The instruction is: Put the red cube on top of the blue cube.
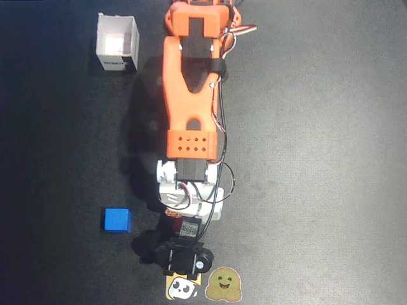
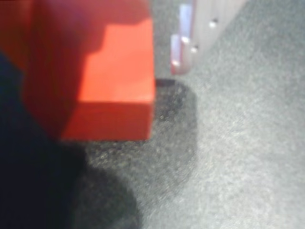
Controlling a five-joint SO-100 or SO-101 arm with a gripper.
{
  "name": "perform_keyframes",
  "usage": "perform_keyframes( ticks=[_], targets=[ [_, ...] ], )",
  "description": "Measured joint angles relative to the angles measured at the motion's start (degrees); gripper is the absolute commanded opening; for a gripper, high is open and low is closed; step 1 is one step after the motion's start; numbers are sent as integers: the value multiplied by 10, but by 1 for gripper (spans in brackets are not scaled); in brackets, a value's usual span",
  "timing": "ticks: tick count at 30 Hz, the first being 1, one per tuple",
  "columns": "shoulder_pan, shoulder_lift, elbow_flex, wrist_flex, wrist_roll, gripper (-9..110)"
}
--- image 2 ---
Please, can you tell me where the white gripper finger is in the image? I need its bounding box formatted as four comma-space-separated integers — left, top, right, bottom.
170, 0, 249, 75

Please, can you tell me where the red cube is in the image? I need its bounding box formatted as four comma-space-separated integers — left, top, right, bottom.
60, 18, 157, 142

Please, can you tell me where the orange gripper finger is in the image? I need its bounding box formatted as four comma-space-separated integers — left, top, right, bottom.
0, 0, 153, 142

